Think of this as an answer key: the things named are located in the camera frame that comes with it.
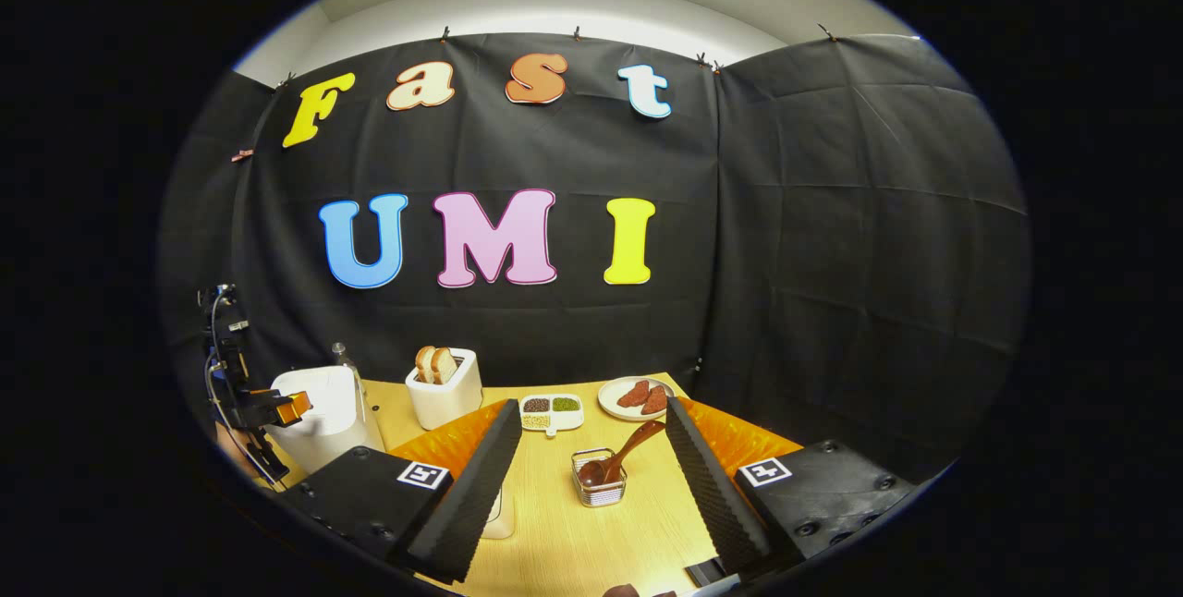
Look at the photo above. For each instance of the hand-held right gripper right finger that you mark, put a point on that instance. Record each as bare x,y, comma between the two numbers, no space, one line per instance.
716,505

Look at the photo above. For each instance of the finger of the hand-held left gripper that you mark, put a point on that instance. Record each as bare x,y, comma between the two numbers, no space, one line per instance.
294,408

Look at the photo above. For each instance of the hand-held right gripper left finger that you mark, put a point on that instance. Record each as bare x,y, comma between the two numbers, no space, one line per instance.
476,495

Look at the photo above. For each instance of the white rice cooker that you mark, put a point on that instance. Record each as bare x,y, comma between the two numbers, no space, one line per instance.
333,431

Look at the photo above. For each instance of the brown wooden spoon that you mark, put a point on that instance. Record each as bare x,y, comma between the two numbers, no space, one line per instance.
633,444

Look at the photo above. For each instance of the clear plastic rice container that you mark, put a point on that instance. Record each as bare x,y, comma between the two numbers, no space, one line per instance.
499,514

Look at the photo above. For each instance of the white toaster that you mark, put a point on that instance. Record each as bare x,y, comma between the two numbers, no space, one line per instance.
444,408

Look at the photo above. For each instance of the white divided bean dish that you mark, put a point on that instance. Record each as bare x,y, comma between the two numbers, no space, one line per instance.
552,421

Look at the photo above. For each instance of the red-brown meat slice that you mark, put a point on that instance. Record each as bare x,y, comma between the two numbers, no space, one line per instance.
634,394
655,401

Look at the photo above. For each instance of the toasted bread slice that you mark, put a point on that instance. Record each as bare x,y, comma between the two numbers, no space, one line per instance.
424,364
445,364

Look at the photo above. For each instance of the white round plate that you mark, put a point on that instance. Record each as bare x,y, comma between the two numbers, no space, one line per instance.
610,403

